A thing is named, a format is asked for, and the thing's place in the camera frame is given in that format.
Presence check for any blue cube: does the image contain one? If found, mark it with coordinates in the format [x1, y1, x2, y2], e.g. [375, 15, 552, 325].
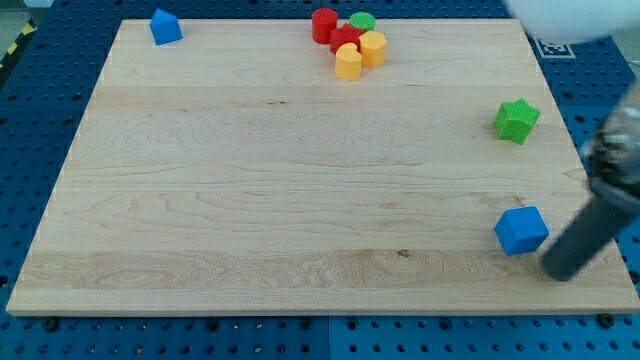
[494, 206, 549, 256]

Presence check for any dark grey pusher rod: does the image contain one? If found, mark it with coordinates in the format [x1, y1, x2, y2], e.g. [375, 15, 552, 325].
[541, 193, 635, 281]

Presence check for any red star block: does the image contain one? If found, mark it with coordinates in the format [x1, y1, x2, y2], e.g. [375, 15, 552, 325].
[330, 23, 364, 54]

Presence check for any metallic tool mount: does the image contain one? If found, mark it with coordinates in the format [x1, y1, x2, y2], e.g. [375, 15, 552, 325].
[583, 82, 639, 215]

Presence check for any yellow hexagon block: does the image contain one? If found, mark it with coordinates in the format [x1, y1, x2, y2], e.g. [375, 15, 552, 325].
[359, 31, 388, 68]

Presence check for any green cylinder block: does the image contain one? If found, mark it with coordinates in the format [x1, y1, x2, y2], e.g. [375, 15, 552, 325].
[349, 12, 376, 32]

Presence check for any fiducial marker tag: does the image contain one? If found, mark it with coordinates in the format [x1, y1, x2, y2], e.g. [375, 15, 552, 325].
[533, 37, 575, 59]

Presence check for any black bolt left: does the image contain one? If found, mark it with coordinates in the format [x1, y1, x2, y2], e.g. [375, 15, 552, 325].
[42, 317, 59, 332]

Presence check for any blue pentagon block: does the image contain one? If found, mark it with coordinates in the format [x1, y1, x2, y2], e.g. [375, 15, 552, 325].
[149, 9, 183, 45]

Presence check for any green star block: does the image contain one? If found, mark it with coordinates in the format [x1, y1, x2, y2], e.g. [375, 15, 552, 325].
[493, 98, 541, 145]

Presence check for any red cylinder block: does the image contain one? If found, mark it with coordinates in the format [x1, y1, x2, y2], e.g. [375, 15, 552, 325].
[311, 8, 338, 44]

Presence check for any black bolt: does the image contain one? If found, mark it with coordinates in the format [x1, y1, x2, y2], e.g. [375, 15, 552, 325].
[596, 313, 616, 329]
[42, 317, 59, 332]

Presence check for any wooden board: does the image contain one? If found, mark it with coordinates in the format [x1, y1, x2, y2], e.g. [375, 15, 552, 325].
[7, 19, 639, 317]

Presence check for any black bolt right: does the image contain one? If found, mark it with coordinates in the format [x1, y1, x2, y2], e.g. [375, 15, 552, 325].
[596, 313, 616, 329]

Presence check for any yellow heart block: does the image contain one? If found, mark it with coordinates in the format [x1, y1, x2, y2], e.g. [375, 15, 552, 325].
[334, 42, 362, 81]

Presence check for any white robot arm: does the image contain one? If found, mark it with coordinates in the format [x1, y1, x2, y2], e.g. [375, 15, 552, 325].
[505, 0, 639, 281]

